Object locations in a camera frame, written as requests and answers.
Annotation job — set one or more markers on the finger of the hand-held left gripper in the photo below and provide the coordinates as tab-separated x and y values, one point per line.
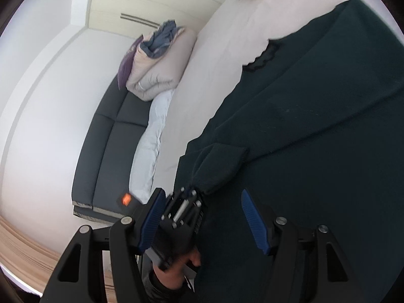
176	208
197	208

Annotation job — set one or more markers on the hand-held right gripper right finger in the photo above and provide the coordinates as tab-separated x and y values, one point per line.
254	221

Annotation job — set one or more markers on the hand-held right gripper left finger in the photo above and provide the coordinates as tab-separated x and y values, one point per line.
152	221

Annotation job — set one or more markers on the dark green blanket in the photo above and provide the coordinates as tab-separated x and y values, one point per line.
315	139

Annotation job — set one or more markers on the person's left forearm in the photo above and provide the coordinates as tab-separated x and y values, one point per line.
161	288

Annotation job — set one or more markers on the person's left hand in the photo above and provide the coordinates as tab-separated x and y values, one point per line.
191	263

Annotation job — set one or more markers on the white pillow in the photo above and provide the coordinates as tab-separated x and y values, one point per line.
148	151

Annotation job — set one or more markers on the dark grey padded headboard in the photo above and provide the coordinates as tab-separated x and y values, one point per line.
110	151

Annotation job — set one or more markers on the folded beige duvet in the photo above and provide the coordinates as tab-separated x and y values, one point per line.
161	72

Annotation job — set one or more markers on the purple pillow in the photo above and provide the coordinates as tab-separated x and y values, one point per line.
126	66

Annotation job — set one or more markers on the bed with white sheet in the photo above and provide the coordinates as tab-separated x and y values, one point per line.
221	53

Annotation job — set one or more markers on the blue crumpled cloth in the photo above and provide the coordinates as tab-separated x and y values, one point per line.
161	39

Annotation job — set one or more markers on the cream wardrobe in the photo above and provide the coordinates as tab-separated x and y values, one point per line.
142	3

